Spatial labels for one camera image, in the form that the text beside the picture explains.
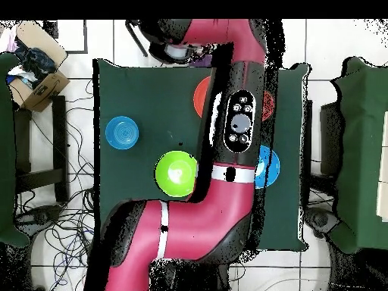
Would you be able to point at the green plastic bowl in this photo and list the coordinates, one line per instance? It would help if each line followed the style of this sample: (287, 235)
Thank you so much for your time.
(175, 174)

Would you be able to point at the large orange plastic bowl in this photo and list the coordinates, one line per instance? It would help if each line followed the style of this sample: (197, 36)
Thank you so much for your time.
(201, 97)

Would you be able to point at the large blue plastic bowl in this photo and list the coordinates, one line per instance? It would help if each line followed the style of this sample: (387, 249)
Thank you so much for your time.
(269, 166)

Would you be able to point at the small blue flat-bottomed bowl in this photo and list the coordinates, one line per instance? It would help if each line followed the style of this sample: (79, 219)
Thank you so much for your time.
(122, 132)

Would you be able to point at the small orange flat-bottomed bowl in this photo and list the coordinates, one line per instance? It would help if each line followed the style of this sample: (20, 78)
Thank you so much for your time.
(268, 106)

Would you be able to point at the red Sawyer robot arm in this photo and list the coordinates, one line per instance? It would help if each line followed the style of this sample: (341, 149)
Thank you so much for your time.
(197, 218)

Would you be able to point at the dark green tablecloth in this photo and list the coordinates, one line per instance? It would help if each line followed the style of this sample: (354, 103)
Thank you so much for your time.
(136, 91)

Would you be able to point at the black stand base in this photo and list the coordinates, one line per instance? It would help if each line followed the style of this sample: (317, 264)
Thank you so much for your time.
(321, 219)
(39, 216)

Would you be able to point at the cardboard box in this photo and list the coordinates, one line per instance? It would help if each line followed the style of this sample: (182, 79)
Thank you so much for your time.
(47, 91)

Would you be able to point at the green cloth covered table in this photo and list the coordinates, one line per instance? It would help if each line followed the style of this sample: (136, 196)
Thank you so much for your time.
(360, 151)
(7, 151)

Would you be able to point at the dark clothes bundle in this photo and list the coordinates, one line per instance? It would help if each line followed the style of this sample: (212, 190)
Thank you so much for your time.
(38, 62)

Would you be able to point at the beige board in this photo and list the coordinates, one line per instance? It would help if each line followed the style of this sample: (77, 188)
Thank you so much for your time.
(383, 166)

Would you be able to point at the black box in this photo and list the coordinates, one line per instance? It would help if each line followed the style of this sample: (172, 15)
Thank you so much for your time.
(50, 28)

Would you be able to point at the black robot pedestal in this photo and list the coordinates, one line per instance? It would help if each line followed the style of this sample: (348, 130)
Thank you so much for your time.
(188, 279)

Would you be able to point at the black metal table frame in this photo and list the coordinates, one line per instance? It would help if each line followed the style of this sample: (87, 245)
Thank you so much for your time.
(136, 39)

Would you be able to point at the black bench frame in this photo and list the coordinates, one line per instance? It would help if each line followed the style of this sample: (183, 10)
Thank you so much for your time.
(59, 136)

